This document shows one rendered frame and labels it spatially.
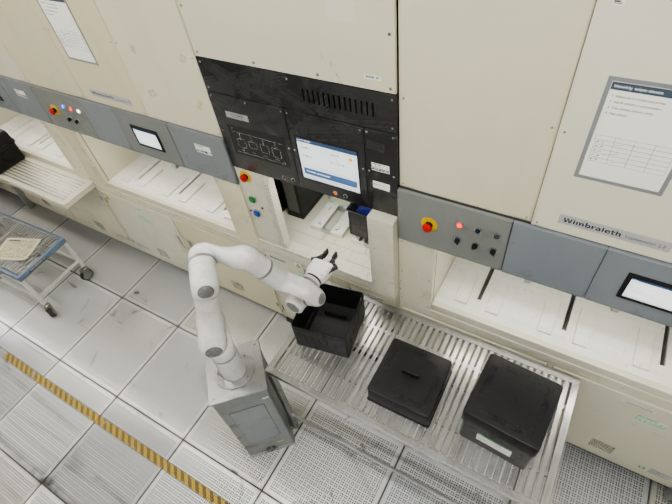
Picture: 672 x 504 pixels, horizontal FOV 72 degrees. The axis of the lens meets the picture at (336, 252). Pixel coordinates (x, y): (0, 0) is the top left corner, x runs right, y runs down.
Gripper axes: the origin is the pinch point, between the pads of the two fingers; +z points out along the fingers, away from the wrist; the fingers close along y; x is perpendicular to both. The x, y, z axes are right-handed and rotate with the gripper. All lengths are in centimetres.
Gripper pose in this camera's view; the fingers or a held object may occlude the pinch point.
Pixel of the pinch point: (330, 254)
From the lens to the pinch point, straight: 209.4
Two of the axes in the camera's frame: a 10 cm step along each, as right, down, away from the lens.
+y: 8.7, 3.1, -3.9
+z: 4.9, -6.9, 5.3
